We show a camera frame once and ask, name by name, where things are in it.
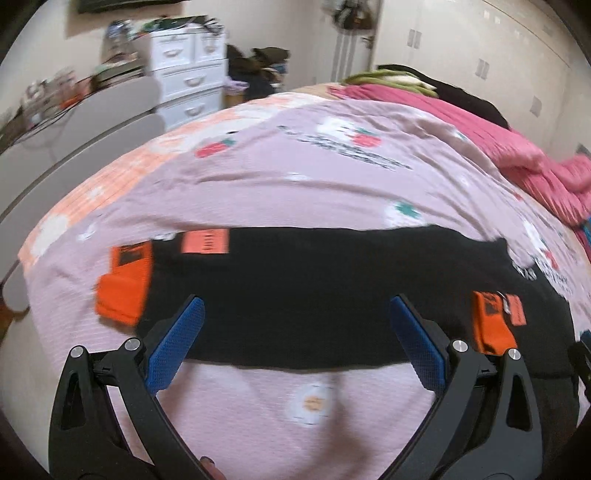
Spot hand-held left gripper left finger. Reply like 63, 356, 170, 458
48, 295, 209, 480

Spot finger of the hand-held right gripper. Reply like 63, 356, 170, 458
569, 330, 591, 400

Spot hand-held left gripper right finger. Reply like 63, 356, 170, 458
387, 295, 544, 480

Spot black sweater with orange cuffs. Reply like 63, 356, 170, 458
95, 226, 581, 435

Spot dark clothes pile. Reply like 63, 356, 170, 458
225, 44, 291, 100

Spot person's left hand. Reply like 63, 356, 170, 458
199, 456, 227, 480

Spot pink strawberry print blanket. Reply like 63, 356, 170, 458
18, 90, 591, 480

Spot magenta quilt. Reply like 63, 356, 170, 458
330, 83, 591, 227

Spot black blanket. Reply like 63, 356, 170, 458
376, 65, 511, 130

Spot green blanket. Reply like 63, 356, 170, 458
344, 68, 437, 97

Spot white drawer cabinet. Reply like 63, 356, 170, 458
148, 28, 229, 132

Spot cluttered desk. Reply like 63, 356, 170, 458
0, 60, 148, 144

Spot white wardrobe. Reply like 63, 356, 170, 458
374, 0, 591, 162

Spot hanging bags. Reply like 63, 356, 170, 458
331, 0, 376, 31

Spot black television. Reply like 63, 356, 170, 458
76, 0, 185, 14

